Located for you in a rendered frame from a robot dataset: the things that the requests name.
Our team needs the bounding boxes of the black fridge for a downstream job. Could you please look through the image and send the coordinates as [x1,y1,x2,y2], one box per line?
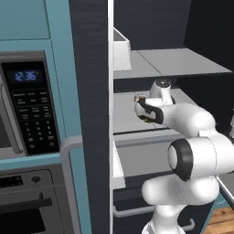
[68,0,234,234]

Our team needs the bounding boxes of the grey fridge drawer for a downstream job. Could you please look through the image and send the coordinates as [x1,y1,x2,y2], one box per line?
[113,129,184,178]

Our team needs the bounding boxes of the white fridge door bin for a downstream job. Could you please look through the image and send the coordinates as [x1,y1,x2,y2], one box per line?
[112,27,133,73]
[112,139,127,190]

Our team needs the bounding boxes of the brown food item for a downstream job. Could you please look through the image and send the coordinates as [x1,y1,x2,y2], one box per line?
[134,93,148,106]

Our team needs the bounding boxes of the black and silver microwave oven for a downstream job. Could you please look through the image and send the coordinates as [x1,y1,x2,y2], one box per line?
[0,49,67,161]

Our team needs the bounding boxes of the dark oven knob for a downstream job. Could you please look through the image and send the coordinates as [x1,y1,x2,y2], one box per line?
[31,175,42,185]

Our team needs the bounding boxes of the teal cupboard door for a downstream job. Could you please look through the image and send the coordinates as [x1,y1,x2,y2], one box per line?
[0,0,51,41]

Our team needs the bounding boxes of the grey freezer drawer handle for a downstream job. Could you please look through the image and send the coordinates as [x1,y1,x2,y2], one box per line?
[182,218,197,233]
[112,204,157,219]

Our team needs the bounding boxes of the grey microwave door handle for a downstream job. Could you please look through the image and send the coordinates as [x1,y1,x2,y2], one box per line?
[0,81,25,155]

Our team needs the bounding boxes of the black oven door handle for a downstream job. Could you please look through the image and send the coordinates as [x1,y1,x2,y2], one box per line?
[0,197,53,216]

